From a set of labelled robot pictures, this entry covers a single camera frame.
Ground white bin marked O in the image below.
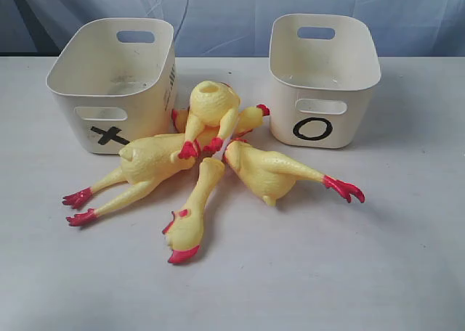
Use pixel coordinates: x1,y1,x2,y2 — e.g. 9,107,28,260
269,14,381,149

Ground blue backdrop curtain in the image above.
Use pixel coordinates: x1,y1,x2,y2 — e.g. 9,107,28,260
1,0,464,57

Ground white bin marked X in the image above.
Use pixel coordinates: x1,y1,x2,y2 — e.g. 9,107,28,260
46,17,177,154

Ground whole yellow rubber chicken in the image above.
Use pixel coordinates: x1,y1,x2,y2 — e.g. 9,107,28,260
171,107,365,207
62,104,271,228

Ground headless yellow rubber chicken body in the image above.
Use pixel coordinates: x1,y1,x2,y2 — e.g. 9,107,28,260
172,81,240,160

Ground severed yellow chicken head neck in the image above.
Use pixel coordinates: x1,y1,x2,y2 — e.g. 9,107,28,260
162,158,225,264

